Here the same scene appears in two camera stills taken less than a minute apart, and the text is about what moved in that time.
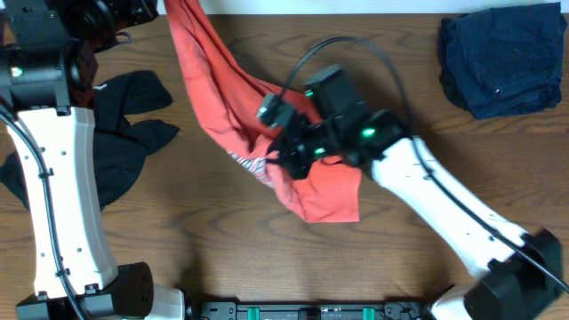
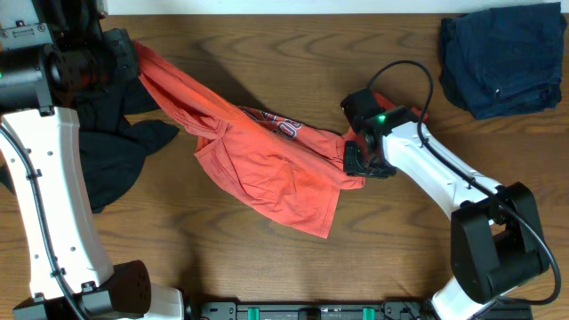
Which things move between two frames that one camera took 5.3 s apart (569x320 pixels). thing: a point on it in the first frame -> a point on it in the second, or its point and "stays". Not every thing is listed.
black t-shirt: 119,147 stays
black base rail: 229,310 stays
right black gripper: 291,157 -> 352,168
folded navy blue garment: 503,61 stays
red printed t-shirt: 330,191 -> 288,172
